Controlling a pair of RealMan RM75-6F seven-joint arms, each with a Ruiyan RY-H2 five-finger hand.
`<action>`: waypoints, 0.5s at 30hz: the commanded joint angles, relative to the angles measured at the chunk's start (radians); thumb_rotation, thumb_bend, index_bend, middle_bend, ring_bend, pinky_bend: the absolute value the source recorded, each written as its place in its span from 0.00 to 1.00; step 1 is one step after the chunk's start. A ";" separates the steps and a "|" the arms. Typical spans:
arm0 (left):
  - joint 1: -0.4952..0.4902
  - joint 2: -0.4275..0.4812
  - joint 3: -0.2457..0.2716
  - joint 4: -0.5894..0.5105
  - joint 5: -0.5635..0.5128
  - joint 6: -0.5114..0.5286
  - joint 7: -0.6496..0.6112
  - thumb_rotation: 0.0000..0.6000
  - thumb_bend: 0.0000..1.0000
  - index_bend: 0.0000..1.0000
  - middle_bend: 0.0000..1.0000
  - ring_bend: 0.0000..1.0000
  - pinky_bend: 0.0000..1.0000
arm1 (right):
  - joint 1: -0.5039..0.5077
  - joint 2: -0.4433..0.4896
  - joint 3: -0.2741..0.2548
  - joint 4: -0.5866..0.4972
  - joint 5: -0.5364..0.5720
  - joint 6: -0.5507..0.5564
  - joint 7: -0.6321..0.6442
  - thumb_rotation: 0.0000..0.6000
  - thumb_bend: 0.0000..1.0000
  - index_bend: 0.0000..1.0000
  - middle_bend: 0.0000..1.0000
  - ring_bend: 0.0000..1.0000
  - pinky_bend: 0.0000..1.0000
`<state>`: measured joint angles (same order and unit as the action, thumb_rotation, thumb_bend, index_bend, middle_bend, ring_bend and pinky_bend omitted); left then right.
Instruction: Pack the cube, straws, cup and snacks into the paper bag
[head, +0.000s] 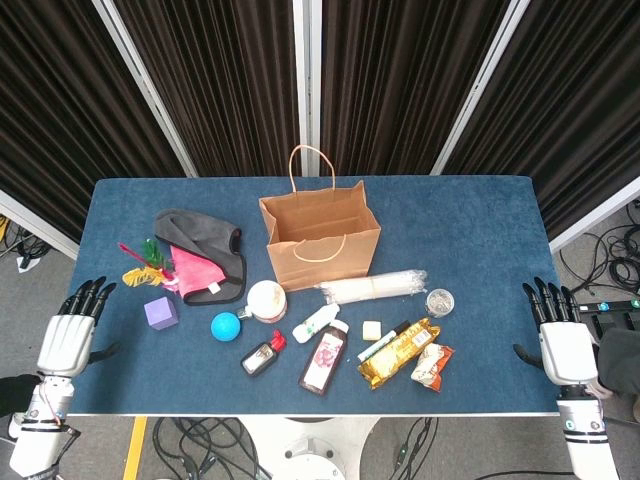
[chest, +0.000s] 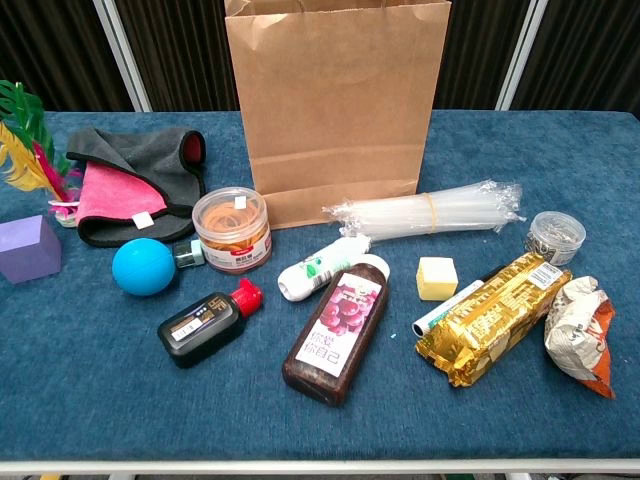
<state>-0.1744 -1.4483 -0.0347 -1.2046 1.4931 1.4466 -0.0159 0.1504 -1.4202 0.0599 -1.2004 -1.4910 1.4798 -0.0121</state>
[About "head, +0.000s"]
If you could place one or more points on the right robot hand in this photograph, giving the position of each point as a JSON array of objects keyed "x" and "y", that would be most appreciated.
[{"x": 567, "y": 350}]

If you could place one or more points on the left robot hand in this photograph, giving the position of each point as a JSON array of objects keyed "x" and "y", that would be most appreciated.
[{"x": 65, "y": 340}]

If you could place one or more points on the purple foam cube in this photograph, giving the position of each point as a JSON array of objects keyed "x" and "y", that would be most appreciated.
[{"x": 161, "y": 313}]

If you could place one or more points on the clear jar of paper clips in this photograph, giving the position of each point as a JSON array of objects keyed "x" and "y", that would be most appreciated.
[{"x": 440, "y": 303}]

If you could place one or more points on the red white snack packet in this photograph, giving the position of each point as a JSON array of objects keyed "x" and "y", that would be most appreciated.
[{"x": 431, "y": 367}]

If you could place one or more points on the gold snack bar wrapper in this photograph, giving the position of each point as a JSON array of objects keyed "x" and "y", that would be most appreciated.
[{"x": 397, "y": 355}]

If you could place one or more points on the bundle of clear plastic straws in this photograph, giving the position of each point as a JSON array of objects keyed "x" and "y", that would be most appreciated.
[{"x": 370, "y": 287}]

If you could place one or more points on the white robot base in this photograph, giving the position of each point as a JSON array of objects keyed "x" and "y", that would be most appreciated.
[{"x": 310, "y": 450}]

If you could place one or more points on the brown paper bag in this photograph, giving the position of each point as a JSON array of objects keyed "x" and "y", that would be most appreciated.
[{"x": 325, "y": 267}]

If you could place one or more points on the dark trouser leg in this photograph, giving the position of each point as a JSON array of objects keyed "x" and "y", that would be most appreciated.
[{"x": 620, "y": 355}]

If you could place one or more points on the colourful feather shuttlecock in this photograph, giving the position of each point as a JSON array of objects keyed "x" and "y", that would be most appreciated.
[{"x": 145, "y": 276}]

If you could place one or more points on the blue felt table cover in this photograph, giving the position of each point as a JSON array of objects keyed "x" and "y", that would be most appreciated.
[{"x": 475, "y": 240}]

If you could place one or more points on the blue ball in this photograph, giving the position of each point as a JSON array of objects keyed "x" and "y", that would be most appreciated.
[{"x": 226, "y": 326}]

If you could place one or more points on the grey and pink towel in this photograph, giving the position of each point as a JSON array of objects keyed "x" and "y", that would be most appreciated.
[{"x": 200, "y": 230}]

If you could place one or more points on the white marker pen black cap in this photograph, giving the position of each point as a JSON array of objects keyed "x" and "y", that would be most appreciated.
[{"x": 382, "y": 341}]

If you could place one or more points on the black ink bottle red cap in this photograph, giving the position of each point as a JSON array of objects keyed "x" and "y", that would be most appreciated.
[{"x": 260, "y": 356}]

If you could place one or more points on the yellow foam cube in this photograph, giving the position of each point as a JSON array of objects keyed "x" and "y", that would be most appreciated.
[{"x": 372, "y": 331}]

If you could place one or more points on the clear rubber band jar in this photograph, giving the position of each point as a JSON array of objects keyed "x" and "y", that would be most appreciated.
[{"x": 267, "y": 300}]

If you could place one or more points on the black pleated curtain panel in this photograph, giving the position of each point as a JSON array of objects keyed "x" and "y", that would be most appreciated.
[
  {"x": 575, "y": 100},
  {"x": 60, "y": 100},
  {"x": 220, "y": 90},
  {"x": 395, "y": 90}
]

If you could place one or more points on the dark red juice bottle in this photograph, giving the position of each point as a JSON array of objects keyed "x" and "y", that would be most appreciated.
[{"x": 324, "y": 359}]

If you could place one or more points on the small white bottle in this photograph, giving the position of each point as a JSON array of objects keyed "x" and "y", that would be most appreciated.
[{"x": 314, "y": 325}]

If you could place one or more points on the white partition frame post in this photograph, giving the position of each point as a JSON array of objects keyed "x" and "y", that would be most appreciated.
[
  {"x": 595, "y": 223},
  {"x": 144, "y": 85},
  {"x": 306, "y": 75},
  {"x": 481, "y": 85},
  {"x": 40, "y": 225}
]

